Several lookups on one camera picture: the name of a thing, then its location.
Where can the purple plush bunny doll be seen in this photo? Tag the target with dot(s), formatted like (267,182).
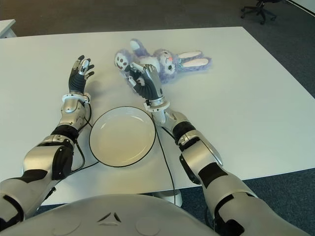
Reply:
(167,66)

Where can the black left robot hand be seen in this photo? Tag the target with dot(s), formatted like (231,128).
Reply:
(77,81)

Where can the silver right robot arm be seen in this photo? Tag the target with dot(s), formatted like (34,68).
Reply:
(211,172)

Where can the grey table pedestal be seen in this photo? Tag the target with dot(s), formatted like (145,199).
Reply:
(169,197)

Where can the white neighbouring desk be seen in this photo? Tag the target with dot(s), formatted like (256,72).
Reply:
(6,28)

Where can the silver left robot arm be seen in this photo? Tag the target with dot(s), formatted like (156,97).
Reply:
(37,159)

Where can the grey robot torso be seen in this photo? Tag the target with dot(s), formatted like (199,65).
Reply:
(110,221)

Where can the black office chair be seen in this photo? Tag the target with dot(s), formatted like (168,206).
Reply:
(259,11)

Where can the white plate black rim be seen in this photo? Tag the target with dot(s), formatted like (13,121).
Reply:
(122,136)

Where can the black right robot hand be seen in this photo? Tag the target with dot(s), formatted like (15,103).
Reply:
(151,86)

